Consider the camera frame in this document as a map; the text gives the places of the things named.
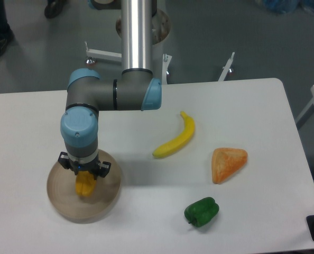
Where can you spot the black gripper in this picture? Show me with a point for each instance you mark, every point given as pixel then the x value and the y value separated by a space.
pixel 95 167

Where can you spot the yellow toy bell pepper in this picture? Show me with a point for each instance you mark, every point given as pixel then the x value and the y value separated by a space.
pixel 85 184

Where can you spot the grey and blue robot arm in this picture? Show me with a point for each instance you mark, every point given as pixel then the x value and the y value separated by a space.
pixel 87 95

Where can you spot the beige round plate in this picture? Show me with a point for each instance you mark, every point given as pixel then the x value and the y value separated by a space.
pixel 62 194

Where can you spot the green toy bell pepper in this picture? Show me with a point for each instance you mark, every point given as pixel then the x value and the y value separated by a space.
pixel 201 212

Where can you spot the yellow toy banana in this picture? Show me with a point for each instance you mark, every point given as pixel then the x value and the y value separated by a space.
pixel 178 142

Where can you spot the orange triangular toy sandwich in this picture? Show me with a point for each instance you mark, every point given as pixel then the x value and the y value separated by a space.
pixel 225 162

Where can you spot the black shoe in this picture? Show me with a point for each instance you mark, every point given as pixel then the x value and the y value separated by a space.
pixel 53 8

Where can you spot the blue plastic bag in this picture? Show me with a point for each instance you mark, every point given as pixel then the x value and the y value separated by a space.
pixel 285 7

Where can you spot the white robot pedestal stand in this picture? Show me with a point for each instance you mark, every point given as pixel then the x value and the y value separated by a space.
pixel 161 60

